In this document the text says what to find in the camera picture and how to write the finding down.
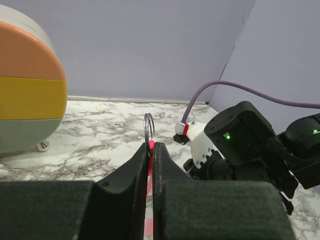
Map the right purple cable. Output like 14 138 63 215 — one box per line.
181 80 320 125

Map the round pastel drawer cabinet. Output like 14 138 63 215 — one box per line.
0 5 68 154

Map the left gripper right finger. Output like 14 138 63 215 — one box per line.
152 142 296 240

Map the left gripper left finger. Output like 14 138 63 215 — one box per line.
0 144 147 240

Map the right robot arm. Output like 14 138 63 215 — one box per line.
182 101 320 215

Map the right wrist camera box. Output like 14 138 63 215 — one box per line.
174 121 217 169

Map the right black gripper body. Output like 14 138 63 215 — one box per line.
183 149 235 181

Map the pink keyring tag with ring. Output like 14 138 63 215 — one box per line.
143 113 155 237

